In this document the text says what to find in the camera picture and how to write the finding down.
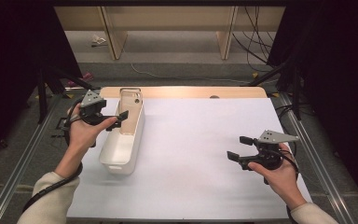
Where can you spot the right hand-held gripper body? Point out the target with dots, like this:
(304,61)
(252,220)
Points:
(267,152)

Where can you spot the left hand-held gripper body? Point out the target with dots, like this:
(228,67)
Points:
(91,109)

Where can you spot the white plastic bin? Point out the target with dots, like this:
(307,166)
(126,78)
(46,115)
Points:
(121,152)

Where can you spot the person's left hand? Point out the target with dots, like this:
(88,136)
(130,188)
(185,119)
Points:
(82,133)

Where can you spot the person's right hand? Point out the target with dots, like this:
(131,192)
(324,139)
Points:
(281,180)

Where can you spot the pink object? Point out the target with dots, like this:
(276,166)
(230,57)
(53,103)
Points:
(88,75)

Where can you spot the white table cover sheet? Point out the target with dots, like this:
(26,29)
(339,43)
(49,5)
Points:
(199,155)

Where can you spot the black metal stand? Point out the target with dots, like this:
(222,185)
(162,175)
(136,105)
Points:
(42,93)
(296,93)

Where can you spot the crumpled white paper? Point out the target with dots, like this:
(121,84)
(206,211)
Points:
(99,39)

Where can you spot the black curtain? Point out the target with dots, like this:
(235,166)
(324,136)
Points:
(338,77)
(12,62)

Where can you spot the wooden shelf unit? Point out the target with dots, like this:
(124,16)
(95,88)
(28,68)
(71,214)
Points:
(167,18)

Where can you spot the aluminium floor rail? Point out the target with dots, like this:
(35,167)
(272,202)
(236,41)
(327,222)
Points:
(18,177)
(323,174)

